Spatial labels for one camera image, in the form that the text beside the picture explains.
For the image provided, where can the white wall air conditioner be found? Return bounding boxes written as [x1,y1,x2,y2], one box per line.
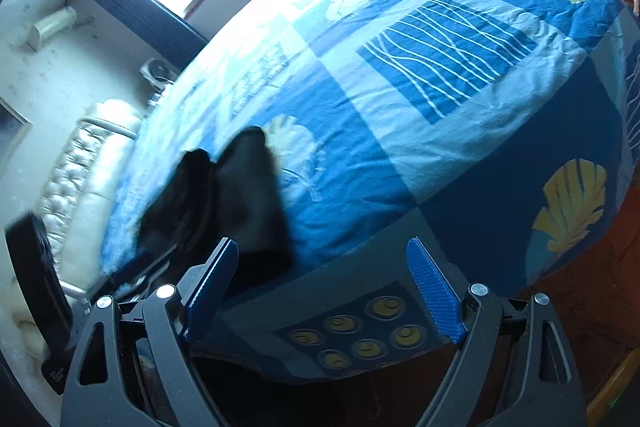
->
[27,6,79,51]

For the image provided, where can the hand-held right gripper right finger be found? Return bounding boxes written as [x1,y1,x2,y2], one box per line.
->
[406,237,587,427]

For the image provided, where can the framed wall picture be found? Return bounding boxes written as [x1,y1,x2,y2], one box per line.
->
[0,99,32,158]

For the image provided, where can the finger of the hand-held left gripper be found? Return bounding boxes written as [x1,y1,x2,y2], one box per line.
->
[110,246,182,303]

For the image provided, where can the black pants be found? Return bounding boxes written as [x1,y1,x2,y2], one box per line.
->
[136,126,297,290]

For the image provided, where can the cream tufted leather headboard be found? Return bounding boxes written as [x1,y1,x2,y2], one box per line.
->
[34,99,144,304]

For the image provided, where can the dark blue curtain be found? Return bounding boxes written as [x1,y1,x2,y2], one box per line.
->
[75,0,211,58]

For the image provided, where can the blue patterned bed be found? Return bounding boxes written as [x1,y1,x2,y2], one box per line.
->
[100,0,632,383]

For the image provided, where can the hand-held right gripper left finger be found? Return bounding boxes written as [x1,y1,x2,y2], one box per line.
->
[60,237,240,427]

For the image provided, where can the white fan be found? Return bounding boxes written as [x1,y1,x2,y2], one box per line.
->
[140,59,174,86]

